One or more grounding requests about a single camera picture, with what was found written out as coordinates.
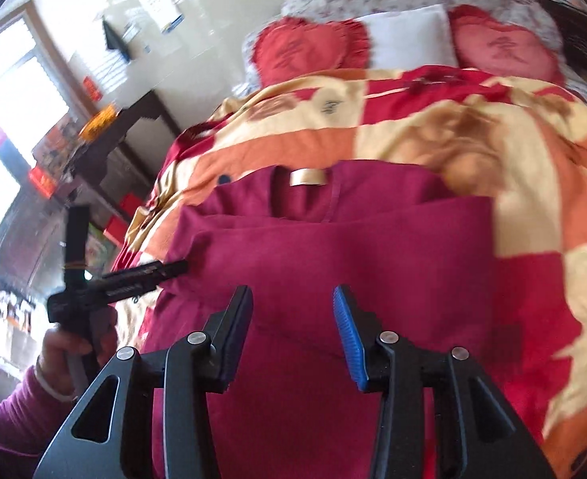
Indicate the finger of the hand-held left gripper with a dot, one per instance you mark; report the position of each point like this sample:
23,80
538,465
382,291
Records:
124,292
148,269

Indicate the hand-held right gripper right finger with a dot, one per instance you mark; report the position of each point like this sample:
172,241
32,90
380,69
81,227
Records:
348,339

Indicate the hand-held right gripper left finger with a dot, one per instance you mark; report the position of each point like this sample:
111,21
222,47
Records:
233,344

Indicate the maroon sweater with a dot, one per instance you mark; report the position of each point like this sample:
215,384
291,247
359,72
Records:
293,269

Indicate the person's left forearm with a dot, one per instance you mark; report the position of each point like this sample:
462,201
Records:
9,419

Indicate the person's left hand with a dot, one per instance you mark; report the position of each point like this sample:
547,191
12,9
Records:
54,354

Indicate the colourful printed box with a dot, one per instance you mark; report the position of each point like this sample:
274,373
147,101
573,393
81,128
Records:
99,247

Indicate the red gift box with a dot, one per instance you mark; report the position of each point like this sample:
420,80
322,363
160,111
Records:
42,180

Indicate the pile of boxes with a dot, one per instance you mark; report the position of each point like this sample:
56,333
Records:
56,139

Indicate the yellow plastic basket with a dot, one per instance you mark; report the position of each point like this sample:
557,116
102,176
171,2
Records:
99,122

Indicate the dark wooden table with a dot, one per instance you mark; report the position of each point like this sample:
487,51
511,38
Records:
134,124

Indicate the window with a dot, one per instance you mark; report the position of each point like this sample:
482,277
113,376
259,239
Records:
19,105

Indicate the dark hanging cloth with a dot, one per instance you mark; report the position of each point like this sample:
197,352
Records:
116,40

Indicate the printed orange red blanket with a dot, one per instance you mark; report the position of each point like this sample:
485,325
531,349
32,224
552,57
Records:
473,129

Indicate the red heart-shaped pillow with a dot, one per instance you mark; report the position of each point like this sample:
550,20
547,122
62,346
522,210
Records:
503,45
298,50

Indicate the white pillow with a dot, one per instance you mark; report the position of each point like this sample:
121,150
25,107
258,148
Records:
408,35

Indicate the red paper wall sticker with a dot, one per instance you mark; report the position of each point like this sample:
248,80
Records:
91,88

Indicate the wall calendar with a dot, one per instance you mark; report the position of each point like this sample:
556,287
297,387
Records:
156,0

